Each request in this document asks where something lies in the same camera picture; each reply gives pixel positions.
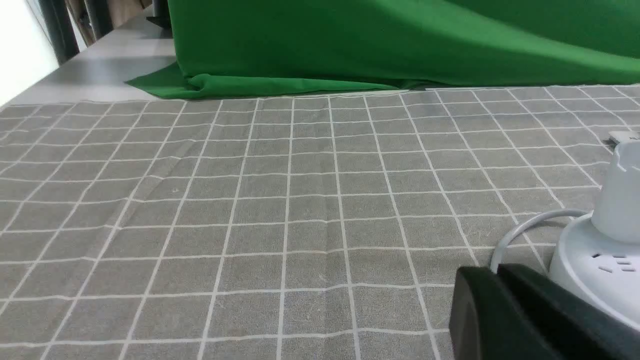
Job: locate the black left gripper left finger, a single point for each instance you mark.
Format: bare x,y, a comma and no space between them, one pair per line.
487,323

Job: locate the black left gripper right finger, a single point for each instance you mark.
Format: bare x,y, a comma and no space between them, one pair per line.
573,327

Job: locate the white round desk lamp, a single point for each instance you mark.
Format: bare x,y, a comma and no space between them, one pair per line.
597,256

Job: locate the grey checked tablecloth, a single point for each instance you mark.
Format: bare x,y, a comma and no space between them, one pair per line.
278,228

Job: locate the white framed flat box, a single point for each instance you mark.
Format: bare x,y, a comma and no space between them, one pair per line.
617,137

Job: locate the green cloth backdrop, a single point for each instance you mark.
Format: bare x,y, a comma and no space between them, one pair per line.
251,48

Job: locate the dark metal post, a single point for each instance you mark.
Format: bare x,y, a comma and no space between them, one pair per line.
59,27

